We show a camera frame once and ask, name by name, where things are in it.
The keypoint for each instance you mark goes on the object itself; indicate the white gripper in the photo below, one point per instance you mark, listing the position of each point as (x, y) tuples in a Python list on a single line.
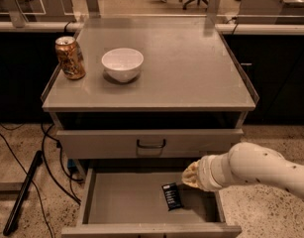
[(205, 174)]

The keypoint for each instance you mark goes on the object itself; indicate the dark blue rxbar wrapper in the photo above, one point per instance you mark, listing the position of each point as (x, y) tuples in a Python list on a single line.
[(172, 196)]

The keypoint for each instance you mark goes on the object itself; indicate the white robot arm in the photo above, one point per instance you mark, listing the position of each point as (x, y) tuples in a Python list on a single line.
[(244, 164)]

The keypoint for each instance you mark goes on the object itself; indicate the grey top drawer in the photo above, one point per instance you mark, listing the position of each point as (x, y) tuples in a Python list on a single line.
[(121, 144)]

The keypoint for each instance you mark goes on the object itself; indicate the grey open middle drawer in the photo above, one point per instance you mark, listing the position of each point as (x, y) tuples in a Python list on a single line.
[(123, 199)]

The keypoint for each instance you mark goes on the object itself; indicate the grey drawer cabinet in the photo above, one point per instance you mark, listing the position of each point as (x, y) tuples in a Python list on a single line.
[(188, 80)]

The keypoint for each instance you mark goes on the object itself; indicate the white ceramic bowl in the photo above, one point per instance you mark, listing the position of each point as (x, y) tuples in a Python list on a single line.
[(123, 64)]

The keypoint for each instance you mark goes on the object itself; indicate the black bar on floor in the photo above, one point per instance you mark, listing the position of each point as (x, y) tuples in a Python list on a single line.
[(12, 222)]

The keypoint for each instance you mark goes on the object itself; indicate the orange soda can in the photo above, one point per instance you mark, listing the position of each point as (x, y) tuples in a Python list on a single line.
[(70, 58)]

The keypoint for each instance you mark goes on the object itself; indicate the black drawer handle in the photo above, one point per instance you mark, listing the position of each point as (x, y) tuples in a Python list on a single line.
[(151, 146)]

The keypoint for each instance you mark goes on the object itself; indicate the white horizontal rail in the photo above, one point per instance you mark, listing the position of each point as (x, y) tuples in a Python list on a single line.
[(226, 29)]

